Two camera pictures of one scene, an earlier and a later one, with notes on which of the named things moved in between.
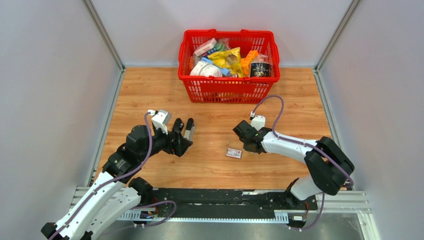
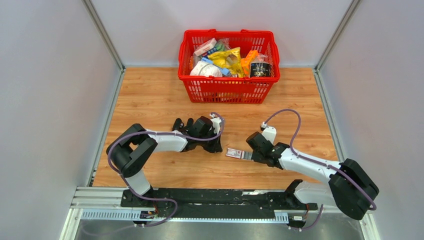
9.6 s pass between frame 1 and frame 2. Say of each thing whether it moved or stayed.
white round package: stayed
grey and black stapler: stayed
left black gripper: moved
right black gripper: moved
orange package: stayed
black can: stayed
